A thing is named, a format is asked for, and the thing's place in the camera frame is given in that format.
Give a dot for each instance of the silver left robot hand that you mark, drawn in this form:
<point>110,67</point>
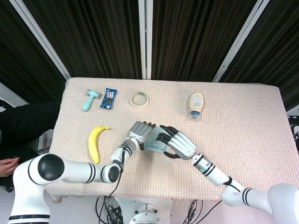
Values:
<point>139,131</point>

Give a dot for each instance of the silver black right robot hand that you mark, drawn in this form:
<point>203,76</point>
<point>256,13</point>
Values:
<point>182,145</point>

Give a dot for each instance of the translucent light-blue plastic container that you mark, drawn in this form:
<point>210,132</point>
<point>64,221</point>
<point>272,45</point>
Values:
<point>156,147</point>

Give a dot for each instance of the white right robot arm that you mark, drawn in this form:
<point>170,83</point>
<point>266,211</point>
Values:
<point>217,175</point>

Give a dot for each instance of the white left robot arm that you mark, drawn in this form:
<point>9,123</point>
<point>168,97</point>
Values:
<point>77,172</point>

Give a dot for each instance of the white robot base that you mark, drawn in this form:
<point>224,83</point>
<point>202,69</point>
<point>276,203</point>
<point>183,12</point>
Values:
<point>146,215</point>

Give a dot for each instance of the beige masking tape roll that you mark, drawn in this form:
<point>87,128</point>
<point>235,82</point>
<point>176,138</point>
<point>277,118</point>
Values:
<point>140,105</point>

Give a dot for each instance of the blue cookie pack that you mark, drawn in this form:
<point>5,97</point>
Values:
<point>108,99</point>

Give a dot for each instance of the mayonnaise squeeze bottle, blue cap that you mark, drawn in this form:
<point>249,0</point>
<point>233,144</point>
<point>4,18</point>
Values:
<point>197,101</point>

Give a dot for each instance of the yellow banana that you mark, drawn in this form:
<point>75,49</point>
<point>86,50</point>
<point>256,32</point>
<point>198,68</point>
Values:
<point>93,144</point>

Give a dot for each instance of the pink waffle-weave tablecloth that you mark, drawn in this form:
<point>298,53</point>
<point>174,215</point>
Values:
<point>233,140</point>

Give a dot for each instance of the light blue toy hammer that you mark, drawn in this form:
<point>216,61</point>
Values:
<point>87,105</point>

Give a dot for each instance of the dark pleated curtain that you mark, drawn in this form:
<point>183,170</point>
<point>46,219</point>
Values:
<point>98,35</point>

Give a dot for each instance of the person's black clothing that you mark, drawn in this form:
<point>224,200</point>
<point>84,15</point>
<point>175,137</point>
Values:
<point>23,123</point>

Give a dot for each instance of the person's bare hand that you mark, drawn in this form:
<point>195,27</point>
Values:
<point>7,166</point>

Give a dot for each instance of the white frame post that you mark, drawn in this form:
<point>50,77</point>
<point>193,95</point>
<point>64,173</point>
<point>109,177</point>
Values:
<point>42,39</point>
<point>238,44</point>
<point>144,39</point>

